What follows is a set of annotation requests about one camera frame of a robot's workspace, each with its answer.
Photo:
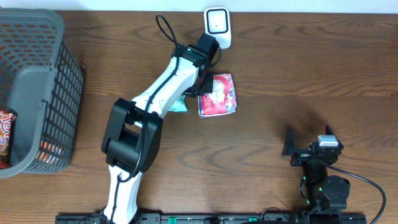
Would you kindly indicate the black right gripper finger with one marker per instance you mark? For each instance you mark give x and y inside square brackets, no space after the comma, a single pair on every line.
[329,131]
[289,147]

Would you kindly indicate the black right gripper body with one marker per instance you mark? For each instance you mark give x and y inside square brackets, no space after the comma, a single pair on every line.
[301,159]

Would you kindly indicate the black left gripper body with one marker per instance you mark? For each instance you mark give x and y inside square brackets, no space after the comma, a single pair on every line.
[204,84]

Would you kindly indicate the purple red noodle packet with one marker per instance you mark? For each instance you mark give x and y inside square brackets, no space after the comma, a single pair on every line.
[221,101]

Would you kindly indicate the teal white snack packet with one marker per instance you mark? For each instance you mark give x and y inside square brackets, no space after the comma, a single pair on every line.
[179,106]

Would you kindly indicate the red orange snack bag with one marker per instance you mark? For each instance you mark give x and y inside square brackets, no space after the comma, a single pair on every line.
[7,119]

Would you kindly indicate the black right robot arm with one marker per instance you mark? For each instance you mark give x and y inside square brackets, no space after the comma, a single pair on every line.
[324,192]

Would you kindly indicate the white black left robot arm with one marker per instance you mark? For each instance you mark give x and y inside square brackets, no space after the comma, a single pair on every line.
[133,133]

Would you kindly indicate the white barcode scanner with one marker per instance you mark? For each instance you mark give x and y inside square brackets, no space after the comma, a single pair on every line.
[218,24]

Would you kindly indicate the dark grey plastic basket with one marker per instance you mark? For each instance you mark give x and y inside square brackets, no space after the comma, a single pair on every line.
[42,84]

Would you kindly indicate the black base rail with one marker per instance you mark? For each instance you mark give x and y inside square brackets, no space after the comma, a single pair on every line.
[156,218]

